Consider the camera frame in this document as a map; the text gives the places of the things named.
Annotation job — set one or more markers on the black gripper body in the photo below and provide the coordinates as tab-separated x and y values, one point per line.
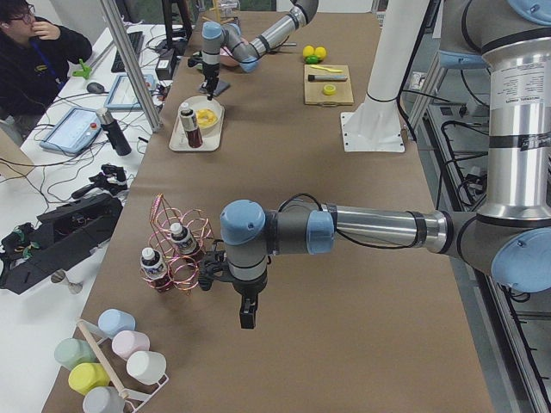
210	71
248	289

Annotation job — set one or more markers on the white plate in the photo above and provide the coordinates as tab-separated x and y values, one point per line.
200	102

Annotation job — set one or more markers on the glazed donut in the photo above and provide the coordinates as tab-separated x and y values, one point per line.
206	118

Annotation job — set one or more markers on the cream rabbit tray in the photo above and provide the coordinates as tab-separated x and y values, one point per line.
211	138

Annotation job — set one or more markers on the tea bottle on tray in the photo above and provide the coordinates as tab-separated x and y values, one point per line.
190	126

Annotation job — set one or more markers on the grey folded cloth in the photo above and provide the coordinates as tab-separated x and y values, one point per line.
220	88

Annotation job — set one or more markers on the pink bowl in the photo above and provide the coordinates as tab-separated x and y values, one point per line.
226	58

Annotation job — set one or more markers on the tea bottle in rack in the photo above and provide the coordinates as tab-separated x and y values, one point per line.
155	271
183	240

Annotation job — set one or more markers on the whole yellow lemon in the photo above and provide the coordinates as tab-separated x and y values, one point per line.
308	51

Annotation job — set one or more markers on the steel muddler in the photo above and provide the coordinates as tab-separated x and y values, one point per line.
326	78

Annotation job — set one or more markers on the yellow plastic knife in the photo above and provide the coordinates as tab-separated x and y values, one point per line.
325	68

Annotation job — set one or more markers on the black thermos bottle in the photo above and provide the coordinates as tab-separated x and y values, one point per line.
114	133

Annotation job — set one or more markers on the bamboo cutting board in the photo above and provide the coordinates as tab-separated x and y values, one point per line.
313	92

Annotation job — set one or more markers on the computer mouse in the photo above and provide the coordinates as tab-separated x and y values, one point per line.
95	88

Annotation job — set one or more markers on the white cup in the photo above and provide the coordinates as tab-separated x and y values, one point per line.
148	367

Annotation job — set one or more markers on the lemon half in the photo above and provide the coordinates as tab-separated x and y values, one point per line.
329	89

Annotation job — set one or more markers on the pink cup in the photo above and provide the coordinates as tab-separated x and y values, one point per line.
127	342

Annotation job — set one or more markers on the black handheld controller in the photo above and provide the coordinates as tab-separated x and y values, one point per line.
112	179

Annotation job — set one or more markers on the blue cup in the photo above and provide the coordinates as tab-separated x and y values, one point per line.
113	321

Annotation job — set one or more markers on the teach pendant tablet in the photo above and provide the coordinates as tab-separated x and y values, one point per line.
75	132

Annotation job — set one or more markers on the white cup rack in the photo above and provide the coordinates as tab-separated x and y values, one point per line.
137	395

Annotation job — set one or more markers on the grey cup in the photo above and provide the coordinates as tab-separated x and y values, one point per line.
103	399

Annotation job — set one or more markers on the seated person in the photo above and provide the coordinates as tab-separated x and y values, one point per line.
35	58

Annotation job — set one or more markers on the yellow cup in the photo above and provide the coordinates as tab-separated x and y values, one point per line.
86	376

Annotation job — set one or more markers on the green cup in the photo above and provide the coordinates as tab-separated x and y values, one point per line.
71	352

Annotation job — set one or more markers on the black equipment case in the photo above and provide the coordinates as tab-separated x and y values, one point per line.
65	237

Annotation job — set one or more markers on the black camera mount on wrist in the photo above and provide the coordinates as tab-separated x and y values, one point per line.
213	267

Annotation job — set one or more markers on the copper wire bottle rack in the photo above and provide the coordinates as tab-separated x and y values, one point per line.
175	248

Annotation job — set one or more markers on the aluminium frame post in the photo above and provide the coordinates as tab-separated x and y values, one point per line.
128	56

